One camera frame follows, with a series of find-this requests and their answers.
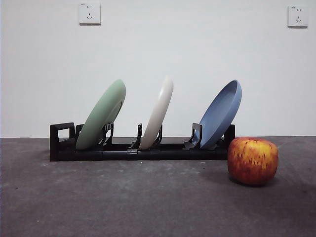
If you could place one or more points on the white plate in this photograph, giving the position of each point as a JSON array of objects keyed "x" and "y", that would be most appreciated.
[{"x": 158, "y": 116}]

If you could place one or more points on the black plate rack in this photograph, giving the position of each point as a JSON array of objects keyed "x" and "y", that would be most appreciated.
[{"x": 118, "y": 155}]

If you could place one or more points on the red yellow apple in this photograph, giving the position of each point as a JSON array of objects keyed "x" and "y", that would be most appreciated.
[{"x": 251, "y": 160}]

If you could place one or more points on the white wall socket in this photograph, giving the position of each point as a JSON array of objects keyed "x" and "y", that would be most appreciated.
[
  {"x": 297, "y": 16},
  {"x": 90, "y": 13}
]

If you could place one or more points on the blue plate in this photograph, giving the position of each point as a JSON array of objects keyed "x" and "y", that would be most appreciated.
[{"x": 217, "y": 118}]

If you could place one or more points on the green plate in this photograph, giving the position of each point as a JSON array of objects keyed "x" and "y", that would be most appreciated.
[{"x": 98, "y": 116}]

